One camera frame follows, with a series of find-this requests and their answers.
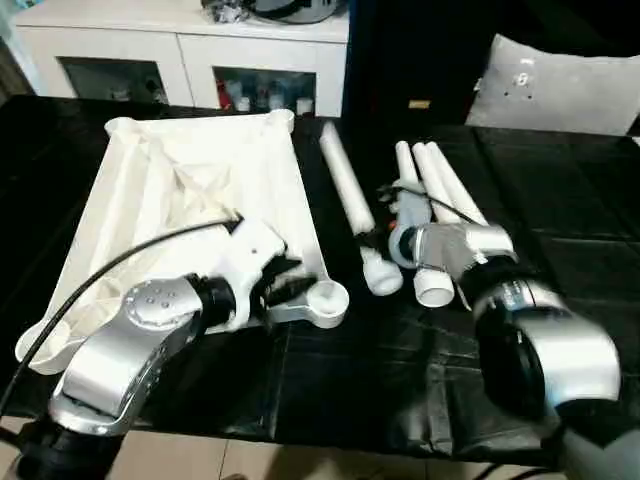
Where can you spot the white plastic table top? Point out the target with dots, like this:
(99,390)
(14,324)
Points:
(165,175)

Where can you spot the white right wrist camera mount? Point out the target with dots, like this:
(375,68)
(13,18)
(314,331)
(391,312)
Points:
(414,205)

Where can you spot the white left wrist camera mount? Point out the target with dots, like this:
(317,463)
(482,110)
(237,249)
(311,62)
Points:
(250,255)

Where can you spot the grey pillow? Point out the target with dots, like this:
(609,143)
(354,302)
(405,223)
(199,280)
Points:
(550,95)

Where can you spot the small white jar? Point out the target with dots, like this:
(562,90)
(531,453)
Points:
(303,105)
(243,104)

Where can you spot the grey pot on cabinet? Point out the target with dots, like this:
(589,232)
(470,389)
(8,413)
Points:
(300,10)

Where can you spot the small brown tag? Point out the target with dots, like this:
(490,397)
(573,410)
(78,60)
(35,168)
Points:
(419,104)

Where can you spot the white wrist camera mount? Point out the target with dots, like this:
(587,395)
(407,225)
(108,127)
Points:
(414,205)
(250,255)

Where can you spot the black table mat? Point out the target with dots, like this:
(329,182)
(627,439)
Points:
(550,200)

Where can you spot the white glass-door cabinet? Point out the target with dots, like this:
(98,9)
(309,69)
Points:
(200,45)

